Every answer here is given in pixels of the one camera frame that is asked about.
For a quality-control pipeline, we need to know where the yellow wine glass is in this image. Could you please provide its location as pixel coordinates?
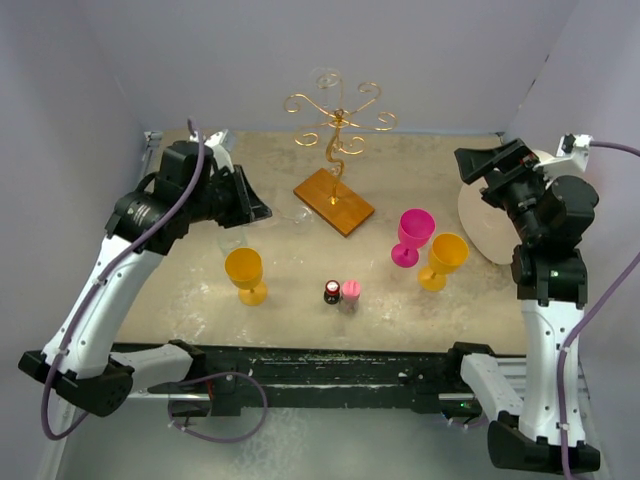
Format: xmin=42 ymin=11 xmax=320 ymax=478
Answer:
xmin=224 ymin=247 xmax=268 ymax=306
xmin=418 ymin=232 xmax=470 ymax=292

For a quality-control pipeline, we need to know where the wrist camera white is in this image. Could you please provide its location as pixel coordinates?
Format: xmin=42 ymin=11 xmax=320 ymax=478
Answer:
xmin=205 ymin=129 xmax=236 ymax=172
xmin=534 ymin=134 xmax=593 ymax=179

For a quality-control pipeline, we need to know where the clear wine glass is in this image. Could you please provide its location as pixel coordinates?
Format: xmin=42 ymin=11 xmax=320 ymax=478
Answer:
xmin=216 ymin=227 xmax=248 ymax=257
xmin=310 ymin=67 xmax=344 ymax=110
xmin=266 ymin=197 xmax=314 ymax=234

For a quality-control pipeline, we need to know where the pink wine glass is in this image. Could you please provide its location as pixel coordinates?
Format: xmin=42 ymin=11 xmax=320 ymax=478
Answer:
xmin=391 ymin=208 xmax=436 ymax=268

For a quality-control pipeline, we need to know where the gold wire wine glass rack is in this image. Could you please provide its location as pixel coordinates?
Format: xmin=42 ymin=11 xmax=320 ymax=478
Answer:
xmin=283 ymin=82 xmax=398 ymax=237

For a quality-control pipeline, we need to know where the white cylindrical container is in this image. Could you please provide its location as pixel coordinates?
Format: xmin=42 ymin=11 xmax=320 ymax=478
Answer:
xmin=458 ymin=173 xmax=549 ymax=265

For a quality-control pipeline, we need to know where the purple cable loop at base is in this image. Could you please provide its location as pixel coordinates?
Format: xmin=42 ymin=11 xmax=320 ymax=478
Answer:
xmin=167 ymin=373 xmax=270 ymax=445

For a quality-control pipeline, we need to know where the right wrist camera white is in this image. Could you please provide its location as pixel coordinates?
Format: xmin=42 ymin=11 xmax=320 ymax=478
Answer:
xmin=534 ymin=134 xmax=593 ymax=179

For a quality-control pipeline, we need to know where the clear wine glass front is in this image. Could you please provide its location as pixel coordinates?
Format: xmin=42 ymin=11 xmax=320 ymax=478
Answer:
xmin=216 ymin=227 xmax=248 ymax=257

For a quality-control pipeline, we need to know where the black base frame bar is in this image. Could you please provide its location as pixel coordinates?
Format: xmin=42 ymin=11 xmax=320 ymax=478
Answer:
xmin=114 ymin=339 xmax=506 ymax=416

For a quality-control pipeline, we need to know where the pink capped shaker bottle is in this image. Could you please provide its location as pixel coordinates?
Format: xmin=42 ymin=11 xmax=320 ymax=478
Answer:
xmin=339 ymin=280 xmax=361 ymax=314

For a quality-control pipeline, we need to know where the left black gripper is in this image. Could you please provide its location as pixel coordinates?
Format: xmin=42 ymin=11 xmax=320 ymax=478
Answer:
xmin=185 ymin=164 xmax=272 ymax=228

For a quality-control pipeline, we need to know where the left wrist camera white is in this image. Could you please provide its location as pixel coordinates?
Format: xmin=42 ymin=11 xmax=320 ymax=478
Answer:
xmin=205 ymin=129 xmax=236 ymax=172

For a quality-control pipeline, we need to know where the dark red capped bottle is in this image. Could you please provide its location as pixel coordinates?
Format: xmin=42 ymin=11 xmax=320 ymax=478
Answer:
xmin=323 ymin=280 xmax=341 ymax=305

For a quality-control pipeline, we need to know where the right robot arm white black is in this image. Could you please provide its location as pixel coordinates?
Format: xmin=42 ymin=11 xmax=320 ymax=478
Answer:
xmin=444 ymin=139 xmax=601 ymax=476

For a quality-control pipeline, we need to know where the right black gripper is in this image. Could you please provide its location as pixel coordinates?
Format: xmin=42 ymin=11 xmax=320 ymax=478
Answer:
xmin=457 ymin=137 xmax=558 ymax=244

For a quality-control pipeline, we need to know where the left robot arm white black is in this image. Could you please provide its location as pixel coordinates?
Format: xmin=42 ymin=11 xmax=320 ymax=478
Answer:
xmin=18 ymin=134 xmax=272 ymax=417

